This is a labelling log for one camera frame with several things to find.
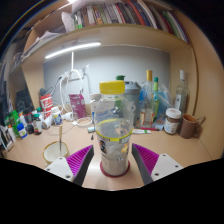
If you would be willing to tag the blue-capped white bottle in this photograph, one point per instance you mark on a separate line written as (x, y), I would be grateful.
(22, 131)

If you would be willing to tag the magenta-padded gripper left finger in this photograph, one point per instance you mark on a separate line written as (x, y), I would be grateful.
(78, 161)

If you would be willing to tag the clear plastic bag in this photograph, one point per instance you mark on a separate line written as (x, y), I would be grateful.
(165, 100)

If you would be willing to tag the red and white canister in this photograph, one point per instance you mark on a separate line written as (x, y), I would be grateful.
(46, 106)

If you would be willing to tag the white tube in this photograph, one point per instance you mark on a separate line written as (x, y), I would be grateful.
(141, 131)

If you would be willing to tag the white and blue box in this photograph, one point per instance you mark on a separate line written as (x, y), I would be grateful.
(93, 108)

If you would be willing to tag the clear glass bottle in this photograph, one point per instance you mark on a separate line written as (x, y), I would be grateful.
(182, 95)

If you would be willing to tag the dark green-capped pill bottle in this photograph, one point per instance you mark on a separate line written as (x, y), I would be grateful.
(37, 126)

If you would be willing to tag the brown jar with white lid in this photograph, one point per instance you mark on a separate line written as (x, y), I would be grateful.
(172, 121)

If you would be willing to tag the green glass bottle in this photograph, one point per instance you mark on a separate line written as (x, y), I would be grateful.
(120, 78)

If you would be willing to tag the wooden stick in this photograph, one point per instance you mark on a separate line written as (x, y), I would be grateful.
(60, 136)

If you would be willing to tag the under-shelf light bar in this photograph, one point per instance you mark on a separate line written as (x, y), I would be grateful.
(73, 49)

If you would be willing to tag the white wall power outlet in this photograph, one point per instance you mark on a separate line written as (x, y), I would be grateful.
(75, 73)

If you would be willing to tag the clear yellow-capped drink bottle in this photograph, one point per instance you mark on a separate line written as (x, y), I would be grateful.
(113, 140)

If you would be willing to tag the brown mug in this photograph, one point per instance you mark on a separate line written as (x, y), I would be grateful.
(188, 126)

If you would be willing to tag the white pill bottle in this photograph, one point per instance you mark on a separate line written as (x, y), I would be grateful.
(56, 117)

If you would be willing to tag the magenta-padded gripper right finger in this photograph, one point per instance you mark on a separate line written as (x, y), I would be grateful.
(148, 160)

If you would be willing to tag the magenta pouch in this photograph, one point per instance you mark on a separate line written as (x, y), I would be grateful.
(77, 106)

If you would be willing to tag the slim green bottle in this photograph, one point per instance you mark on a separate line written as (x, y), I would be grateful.
(156, 96)

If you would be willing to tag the wooden shelf unit with books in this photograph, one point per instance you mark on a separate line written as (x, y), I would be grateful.
(116, 30)

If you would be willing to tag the flat round red coaster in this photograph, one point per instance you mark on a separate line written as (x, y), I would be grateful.
(115, 175)

